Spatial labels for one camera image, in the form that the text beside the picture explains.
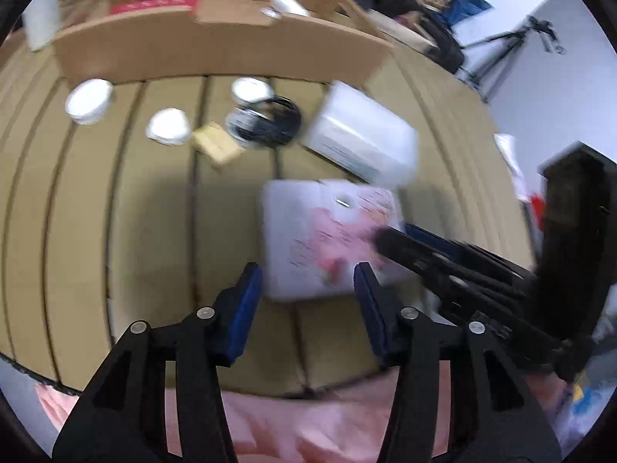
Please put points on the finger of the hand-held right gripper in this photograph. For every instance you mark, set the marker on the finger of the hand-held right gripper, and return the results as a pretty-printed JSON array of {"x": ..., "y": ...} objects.
[
  {"x": 414, "y": 255},
  {"x": 434, "y": 238}
]

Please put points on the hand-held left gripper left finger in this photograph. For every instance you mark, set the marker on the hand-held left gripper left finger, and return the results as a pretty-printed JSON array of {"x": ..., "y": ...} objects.
[{"x": 243, "y": 308}]

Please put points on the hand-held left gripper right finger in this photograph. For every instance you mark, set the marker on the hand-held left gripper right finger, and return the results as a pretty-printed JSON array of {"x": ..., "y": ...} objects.
[{"x": 371, "y": 308}]

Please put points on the white packet with pink print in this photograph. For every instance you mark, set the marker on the white packet with pink print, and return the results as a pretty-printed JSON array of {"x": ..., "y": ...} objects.
[{"x": 308, "y": 231}]

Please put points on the small tan block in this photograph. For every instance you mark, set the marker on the small tan block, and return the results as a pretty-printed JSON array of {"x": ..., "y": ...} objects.
[{"x": 217, "y": 144}]

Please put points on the shallow cardboard box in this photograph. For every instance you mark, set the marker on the shallow cardboard box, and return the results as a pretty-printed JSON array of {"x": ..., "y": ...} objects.
[{"x": 217, "y": 53}]

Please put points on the white crumpled paper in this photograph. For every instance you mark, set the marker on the white crumpled paper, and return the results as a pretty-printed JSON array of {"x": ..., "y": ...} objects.
[{"x": 508, "y": 154}]

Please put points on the white rectangular box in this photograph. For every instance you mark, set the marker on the white rectangular box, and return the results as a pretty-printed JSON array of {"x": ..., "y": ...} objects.
[{"x": 361, "y": 135}]

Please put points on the pink fluffy clothing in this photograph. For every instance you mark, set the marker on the pink fluffy clothing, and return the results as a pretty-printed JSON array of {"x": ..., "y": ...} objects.
[{"x": 313, "y": 424}]

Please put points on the black tripod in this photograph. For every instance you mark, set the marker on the black tripod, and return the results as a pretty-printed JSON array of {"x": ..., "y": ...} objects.
[{"x": 501, "y": 50}]

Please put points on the white round jar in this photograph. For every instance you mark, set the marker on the white round jar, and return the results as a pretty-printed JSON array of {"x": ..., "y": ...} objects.
[
  {"x": 168, "y": 126},
  {"x": 89, "y": 101},
  {"x": 250, "y": 90}
]

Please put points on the pile of black bags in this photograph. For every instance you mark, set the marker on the pile of black bags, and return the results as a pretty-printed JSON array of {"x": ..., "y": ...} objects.
[{"x": 434, "y": 33}]

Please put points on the white plastic bottle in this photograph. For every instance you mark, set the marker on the white plastic bottle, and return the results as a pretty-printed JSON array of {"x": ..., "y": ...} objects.
[{"x": 287, "y": 4}]

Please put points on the red flat box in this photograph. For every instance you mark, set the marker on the red flat box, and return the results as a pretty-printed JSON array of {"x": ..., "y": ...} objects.
[{"x": 154, "y": 5}]

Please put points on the tall white cylinder bottle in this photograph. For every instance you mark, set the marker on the tall white cylinder bottle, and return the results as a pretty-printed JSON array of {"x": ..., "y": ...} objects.
[{"x": 42, "y": 14}]

